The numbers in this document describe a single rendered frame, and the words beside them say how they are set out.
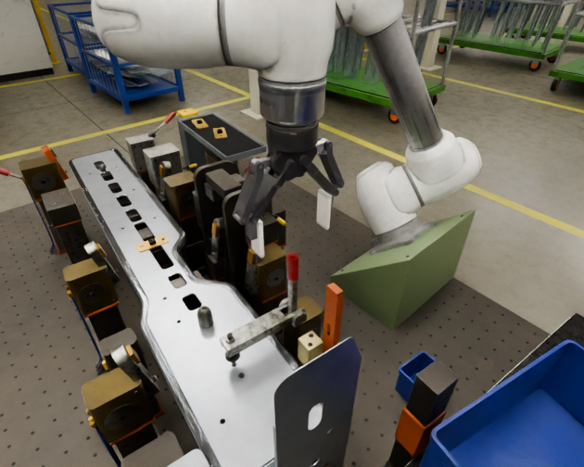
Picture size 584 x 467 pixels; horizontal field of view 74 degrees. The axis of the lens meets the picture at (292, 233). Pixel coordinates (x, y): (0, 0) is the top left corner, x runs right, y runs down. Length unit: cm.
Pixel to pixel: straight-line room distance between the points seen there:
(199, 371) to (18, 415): 60
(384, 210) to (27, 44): 681
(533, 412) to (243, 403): 49
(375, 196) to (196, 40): 90
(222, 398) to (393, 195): 81
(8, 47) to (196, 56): 706
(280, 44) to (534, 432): 69
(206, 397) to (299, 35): 61
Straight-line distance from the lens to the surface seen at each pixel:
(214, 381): 79
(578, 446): 82
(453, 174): 129
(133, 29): 53
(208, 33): 51
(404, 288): 116
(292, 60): 50
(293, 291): 75
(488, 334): 137
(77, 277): 102
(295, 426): 47
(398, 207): 129
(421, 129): 121
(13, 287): 167
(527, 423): 80
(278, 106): 52
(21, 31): 755
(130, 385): 77
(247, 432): 74
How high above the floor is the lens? 166
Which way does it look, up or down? 37 degrees down
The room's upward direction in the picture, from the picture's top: straight up
